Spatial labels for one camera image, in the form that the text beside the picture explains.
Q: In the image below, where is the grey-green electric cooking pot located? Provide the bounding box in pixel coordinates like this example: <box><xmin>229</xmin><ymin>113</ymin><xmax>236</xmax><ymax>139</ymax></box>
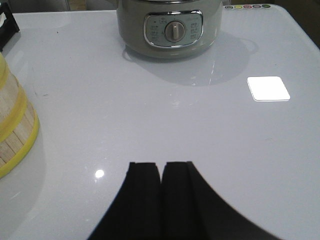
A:
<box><xmin>116</xmin><ymin>0</ymin><xmax>223</xmax><ymax>59</ymax></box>

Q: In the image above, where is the woven bamboo steamer lid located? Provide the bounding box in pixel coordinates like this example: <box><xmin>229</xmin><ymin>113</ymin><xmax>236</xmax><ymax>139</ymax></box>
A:
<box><xmin>0</xmin><ymin>54</ymin><xmax>9</xmax><ymax>89</ymax></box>

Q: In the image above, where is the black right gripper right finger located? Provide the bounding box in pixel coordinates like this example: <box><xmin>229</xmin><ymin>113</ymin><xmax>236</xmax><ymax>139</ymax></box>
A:
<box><xmin>161</xmin><ymin>161</ymin><xmax>277</xmax><ymax>240</ymax></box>

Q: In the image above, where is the bamboo steamer drawer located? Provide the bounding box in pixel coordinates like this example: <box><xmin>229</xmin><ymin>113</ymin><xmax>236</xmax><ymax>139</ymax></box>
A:
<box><xmin>0</xmin><ymin>72</ymin><xmax>27</xmax><ymax>142</ymax></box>
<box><xmin>0</xmin><ymin>103</ymin><xmax>40</xmax><ymax>177</ymax></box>

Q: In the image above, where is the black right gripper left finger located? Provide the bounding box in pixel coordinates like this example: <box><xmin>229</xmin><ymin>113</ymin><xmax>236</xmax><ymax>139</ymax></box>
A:
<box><xmin>89</xmin><ymin>162</ymin><xmax>161</xmax><ymax>240</ymax></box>

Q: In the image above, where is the black dish rack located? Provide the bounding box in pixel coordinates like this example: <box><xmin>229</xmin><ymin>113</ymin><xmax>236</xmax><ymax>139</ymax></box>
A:
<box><xmin>0</xmin><ymin>2</ymin><xmax>20</xmax><ymax>52</ymax></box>

